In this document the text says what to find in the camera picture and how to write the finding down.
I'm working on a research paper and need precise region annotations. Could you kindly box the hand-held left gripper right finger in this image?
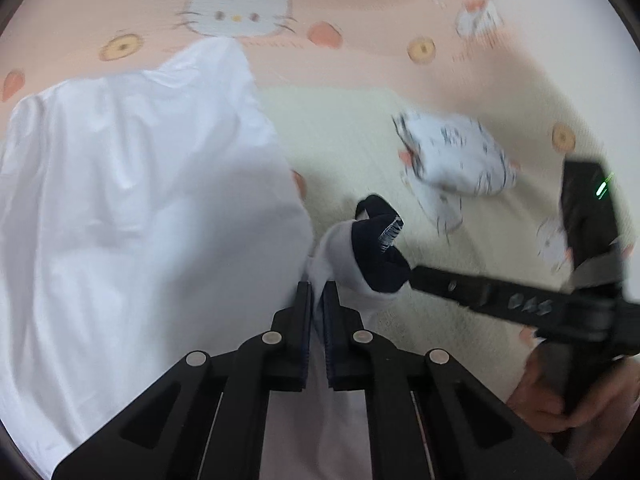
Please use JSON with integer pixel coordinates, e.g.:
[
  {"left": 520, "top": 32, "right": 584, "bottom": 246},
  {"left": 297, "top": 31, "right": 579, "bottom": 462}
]
[{"left": 320, "top": 281, "right": 576, "bottom": 480}]

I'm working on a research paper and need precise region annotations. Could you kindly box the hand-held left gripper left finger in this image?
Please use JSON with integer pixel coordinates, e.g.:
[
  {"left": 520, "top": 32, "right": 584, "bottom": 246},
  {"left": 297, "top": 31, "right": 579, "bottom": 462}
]
[{"left": 52, "top": 281, "right": 314, "bottom": 480}]

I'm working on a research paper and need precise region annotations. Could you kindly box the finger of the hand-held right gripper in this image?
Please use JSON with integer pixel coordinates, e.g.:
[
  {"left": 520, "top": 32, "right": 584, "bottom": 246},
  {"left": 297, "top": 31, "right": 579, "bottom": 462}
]
[{"left": 410, "top": 266, "right": 568, "bottom": 332}]

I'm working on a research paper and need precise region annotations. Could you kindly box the white shirt with navy collar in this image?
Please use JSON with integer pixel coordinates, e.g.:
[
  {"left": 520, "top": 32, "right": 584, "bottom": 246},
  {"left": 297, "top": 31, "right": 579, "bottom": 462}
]
[{"left": 0, "top": 40, "right": 413, "bottom": 480}]

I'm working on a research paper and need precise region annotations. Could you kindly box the person's right hand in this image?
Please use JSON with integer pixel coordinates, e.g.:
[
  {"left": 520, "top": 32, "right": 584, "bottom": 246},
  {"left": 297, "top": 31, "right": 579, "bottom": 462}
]
[{"left": 505, "top": 345, "right": 637, "bottom": 437}]

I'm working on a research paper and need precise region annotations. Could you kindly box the small white printed cloth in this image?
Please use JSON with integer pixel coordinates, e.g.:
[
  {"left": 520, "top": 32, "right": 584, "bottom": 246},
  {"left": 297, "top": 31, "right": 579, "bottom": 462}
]
[{"left": 392, "top": 109, "right": 519, "bottom": 197}]

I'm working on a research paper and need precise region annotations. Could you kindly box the pink cartoon printed blanket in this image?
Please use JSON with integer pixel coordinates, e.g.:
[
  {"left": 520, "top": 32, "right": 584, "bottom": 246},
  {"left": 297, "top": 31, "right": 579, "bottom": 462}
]
[{"left": 0, "top": 0, "right": 640, "bottom": 411}]

